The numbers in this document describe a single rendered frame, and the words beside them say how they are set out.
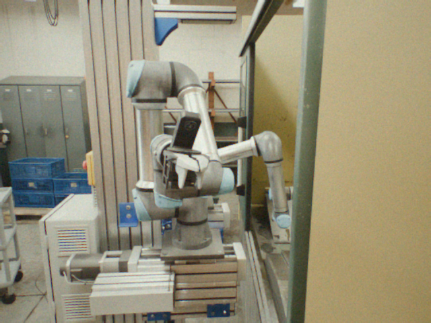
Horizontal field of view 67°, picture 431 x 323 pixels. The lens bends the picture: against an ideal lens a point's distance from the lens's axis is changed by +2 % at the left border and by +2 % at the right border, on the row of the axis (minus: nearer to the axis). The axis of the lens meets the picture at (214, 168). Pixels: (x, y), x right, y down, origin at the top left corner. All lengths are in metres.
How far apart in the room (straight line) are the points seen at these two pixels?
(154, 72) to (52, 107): 5.02
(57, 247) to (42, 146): 4.84
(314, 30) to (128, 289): 0.93
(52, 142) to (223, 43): 3.40
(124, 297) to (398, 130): 0.91
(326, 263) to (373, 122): 0.34
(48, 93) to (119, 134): 4.76
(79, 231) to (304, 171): 0.94
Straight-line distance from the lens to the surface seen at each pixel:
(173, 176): 0.66
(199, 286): 1.28
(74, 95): 5.94
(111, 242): 1.43
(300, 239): 0.80
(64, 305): 1.56
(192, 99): 1.03
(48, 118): 6.04
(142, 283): 1.18
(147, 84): 1.06
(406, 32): 0.80
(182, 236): 1.19
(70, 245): 1.43
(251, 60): 2.07
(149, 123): 1.07
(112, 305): 1.19
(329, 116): 0.74
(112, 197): 1.36
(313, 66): 0.73
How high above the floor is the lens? 1.70
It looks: 13 degrees down
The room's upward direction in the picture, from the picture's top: straight up
